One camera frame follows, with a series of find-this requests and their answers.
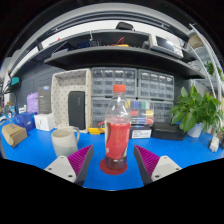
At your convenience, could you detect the grey parts drawer cabinet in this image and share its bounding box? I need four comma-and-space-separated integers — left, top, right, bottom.
90, 97, 113, 128
137, 69, 175, 101
91, 67, 138, 98

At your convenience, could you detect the blue box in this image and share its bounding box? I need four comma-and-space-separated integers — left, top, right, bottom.
13, 111, 37, 132

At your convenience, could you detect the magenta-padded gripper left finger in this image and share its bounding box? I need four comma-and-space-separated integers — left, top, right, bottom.
43, 144, 95, 187

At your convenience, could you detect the flat black case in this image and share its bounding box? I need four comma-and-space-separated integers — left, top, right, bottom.
151, 122, 187, 141

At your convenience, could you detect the yellow multimeter with red leads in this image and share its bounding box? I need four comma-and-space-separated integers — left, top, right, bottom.
88, 121, 107, 135

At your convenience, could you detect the white metal rack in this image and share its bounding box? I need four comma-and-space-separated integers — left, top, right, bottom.
188, 23, 224, 111

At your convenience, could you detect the beige dotted tray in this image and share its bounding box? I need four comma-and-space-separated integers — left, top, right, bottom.
50, 68, 93, 134

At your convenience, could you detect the teal box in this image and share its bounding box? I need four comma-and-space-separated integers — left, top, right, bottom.
9, 76, 21, 86

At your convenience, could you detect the purple plastic bag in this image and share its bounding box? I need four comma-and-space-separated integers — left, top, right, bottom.
26, 92, 40, 114

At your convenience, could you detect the black rectangular speaker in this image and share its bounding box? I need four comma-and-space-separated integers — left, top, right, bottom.
67, 90, 87, 131

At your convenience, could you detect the dark grey flat box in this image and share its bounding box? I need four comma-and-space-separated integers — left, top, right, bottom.
37, 85, 53, 115

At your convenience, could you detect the brown cardboard box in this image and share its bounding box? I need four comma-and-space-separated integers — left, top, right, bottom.
1, 123, 28, 148

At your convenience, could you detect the grey and white ceramic mug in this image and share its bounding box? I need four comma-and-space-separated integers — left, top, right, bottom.
50, 125, 81, 158

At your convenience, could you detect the black box with white label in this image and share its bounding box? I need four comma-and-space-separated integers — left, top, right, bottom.
129, 124, 153, 140

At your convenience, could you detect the clear red-capped drink bottle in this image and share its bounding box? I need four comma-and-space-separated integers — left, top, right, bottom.
104, 84, 133, 172

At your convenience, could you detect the green potted plant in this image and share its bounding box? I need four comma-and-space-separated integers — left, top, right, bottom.
169, 84, 224, 138

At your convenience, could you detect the white power adapter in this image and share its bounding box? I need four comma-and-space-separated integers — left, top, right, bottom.
209, 134, 221, 153

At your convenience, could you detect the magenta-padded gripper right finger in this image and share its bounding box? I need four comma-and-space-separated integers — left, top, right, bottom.
133, 144, 183, 186

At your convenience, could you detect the flat round red coaster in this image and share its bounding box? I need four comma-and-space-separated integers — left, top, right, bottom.
99, 157, 129, 176

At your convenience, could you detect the drawer cabinet with coloured parts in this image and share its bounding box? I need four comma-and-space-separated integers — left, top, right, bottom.
128, 99, 174, 126

